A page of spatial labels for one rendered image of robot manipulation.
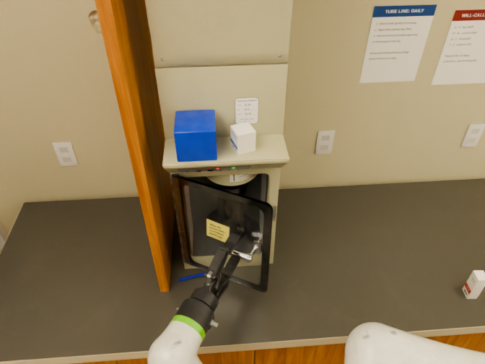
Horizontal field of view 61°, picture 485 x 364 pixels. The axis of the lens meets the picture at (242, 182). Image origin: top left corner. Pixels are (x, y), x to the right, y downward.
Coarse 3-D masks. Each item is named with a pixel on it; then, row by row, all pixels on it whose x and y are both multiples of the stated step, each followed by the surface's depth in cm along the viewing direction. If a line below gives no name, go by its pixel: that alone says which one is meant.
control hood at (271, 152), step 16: (224, 144) 109; (256, 144) 109; (272, 144) 109; (176, 160) 104; (208, 160) 104; (224, 160) 104; (240, 160) 104; (256, 160) 104; (272, 160) 104; (288, 160) 104
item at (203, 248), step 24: (192, 192) 119; (216, 192) 114; (192, 216) 126; (216, 216) 121; (240, 216) 116; (264, 216) 112; (192, 240) 134; (216, 240) 128; (240, 240) 123; (264, 240) 118; (192, 264) 143; (240, 264) 131; (264, 264) 125; (264, 288) 133
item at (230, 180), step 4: (208, 176) 128; (212, 176) 127; (216, 176) 126; (220, 176) 125; (224, 176) 125; (228, 176) 125; (232, 176) 125; (236, 176) 125; (240, 176) 125; (244, 176) 126; (248, 176) 127; (252, 176) 128; (212, 180) 127; (216, 180) 126; (220, 180) 126; (224, 180) 125; (228, 180) 125; (232, 180) 125; (236, 180) 125; (240, 180) 125; (244, 180) 126; (248, 180) 127; (220, 184) 126; (224, 184) 126; (228, 184) 125; (232, 184) 125; (236, 184) 126; (240, 184) 126
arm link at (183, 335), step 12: (180, 324) 99; (192, 324) 99; (168, 336) 96; (180, 336) 96; (192, 336) 98; (204, 336) 102; (156, 348) 94; (168, 348) 93; (180, 348) 94; (192, 348) 96; (156, 360) 93; (168, 360) 92; (180, 360) 93; (192, 360) 96
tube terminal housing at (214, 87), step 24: (168, 72) 99; (192, 72) 99; (216, 72) 100; (240, 72) 100; (264, 72) 101; (168, 96) 103; (192, 96) 103; (216, 96) 104; (240, 96) 104; (264, 96) 105; (168, 120) 107; (216, 120) 108; (264, 120) 110; (264, 168) 121
